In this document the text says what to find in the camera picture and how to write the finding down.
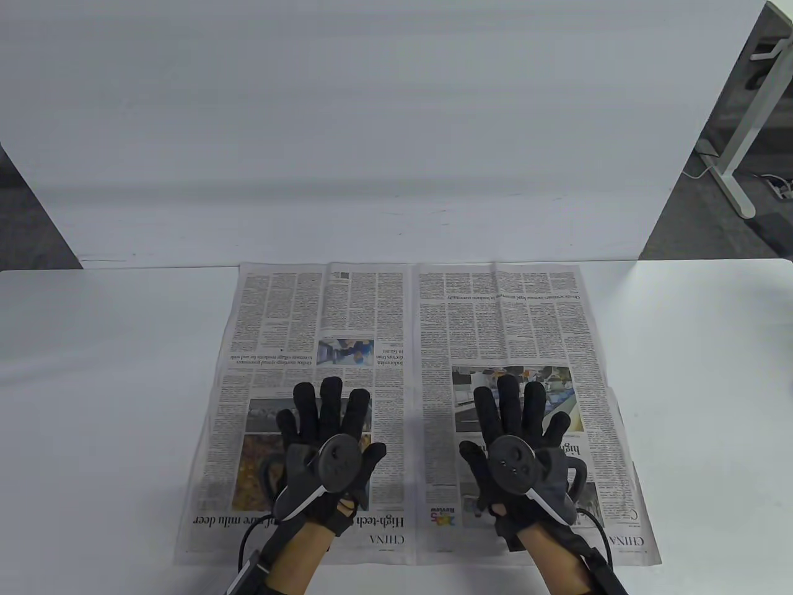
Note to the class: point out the person's right hand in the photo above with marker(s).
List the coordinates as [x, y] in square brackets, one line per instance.
[514, 409]

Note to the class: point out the person's left forearm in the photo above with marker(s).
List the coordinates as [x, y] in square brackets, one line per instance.
[297, 561]

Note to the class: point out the person's right forearm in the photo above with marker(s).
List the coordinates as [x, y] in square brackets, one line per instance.
[557, 561]

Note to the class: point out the printed newspaper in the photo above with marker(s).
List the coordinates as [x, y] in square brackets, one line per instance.
[409, 322]

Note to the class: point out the dark left hand controller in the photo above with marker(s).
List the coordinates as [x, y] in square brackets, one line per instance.
[337, 462]

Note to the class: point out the white partition board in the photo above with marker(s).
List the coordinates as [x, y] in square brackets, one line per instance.
[372, 124]

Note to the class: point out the person's left hand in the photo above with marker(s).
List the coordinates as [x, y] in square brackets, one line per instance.
[328, 415]

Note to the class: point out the white desk leg frame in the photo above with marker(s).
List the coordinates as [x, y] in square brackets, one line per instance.
[749, 118]

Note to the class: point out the dark hand controller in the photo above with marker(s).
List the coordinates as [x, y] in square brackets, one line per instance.
[337, 462]
[511, 465]

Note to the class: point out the black left forearm module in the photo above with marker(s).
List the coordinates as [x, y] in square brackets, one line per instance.
[251, 576]

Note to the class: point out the dark right hand controller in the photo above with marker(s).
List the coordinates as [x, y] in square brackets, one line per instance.
[511, 465]

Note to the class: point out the black right forearm module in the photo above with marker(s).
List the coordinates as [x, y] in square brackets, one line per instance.
[604, 570]

